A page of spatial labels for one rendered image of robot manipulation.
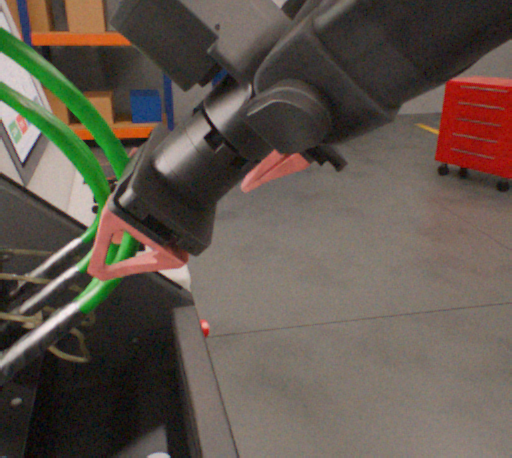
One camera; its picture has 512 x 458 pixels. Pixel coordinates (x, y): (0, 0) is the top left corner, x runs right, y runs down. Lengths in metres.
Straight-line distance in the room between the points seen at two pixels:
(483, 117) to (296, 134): 4.29
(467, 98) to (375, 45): 4.38
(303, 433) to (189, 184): 1.65
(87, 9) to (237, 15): 5.42
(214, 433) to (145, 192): 0.35
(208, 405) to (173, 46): 0.45
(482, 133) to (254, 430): 3.32
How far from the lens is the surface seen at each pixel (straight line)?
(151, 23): 0.29
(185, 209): 0.33
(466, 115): 4.60
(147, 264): 0.35
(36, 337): 0.43
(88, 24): 5.69
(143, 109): 5.79
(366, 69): 0.21
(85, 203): 1.18
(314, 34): 0.21
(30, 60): 0.36
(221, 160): 0.31
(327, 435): 1.92
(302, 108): 0.22
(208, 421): 0.61
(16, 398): 0.64
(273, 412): 1.98
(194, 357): 0.69
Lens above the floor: 1.38
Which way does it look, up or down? 21 degrees down
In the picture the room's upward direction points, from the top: straight up
